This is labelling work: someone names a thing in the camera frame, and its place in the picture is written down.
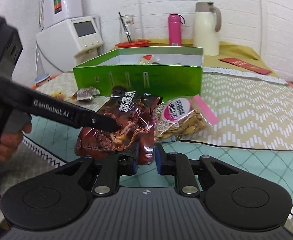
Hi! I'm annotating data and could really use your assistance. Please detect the pink-labelled seed bag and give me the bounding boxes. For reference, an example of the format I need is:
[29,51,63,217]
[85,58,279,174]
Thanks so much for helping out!
[152,95,219,142]

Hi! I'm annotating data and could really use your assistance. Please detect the dark red snack bag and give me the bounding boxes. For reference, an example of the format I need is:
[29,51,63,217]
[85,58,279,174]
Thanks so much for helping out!
[75,86,162,165]

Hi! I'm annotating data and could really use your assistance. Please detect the clear brown meat snack packet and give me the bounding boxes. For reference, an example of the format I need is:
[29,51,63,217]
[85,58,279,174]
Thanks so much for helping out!
[51,87,100,102]

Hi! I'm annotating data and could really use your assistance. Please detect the person's left hand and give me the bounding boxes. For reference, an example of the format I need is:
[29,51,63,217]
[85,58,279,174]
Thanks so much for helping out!
[0,122,32,162]

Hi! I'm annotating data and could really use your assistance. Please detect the white water dispenser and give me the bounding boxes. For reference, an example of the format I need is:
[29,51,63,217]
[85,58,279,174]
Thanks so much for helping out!
[36,15,104,75]

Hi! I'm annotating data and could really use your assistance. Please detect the green cardboard box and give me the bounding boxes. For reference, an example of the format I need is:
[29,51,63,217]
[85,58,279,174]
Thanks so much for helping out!
[73,46,204,101]

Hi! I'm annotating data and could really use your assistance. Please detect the red-white snack in box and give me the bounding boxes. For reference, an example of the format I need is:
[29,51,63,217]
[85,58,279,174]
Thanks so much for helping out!
[138,55,153,65]

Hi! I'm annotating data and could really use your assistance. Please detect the white water purifier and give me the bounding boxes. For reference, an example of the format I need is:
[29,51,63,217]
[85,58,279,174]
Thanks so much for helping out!
[38,0,83,29]

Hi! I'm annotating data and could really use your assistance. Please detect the red envelope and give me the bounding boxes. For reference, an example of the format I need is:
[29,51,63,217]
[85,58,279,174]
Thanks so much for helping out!
[220,58,272,75]

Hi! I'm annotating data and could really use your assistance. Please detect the red plastic basket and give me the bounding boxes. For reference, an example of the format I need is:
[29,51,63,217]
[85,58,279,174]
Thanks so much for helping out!
[115,39,150,49]

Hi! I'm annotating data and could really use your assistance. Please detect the black straw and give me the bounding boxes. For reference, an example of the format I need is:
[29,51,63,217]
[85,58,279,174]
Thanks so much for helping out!
[118,11,132,43]

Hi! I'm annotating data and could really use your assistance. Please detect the yellow-green cloth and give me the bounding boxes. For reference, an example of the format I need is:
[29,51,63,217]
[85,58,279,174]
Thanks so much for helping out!
[148,38,280,77]

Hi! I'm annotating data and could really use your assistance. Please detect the pink thermos bottle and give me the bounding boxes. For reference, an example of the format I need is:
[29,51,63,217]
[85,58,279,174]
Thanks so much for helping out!
[168,14,185,47]

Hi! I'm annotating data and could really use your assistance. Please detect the glass carafe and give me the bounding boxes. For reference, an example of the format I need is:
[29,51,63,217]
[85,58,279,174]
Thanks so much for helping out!
[118,15,137,42]

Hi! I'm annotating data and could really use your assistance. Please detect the cream thermal jug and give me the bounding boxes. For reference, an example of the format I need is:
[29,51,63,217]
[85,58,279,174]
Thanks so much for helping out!
[193,2,222,56]

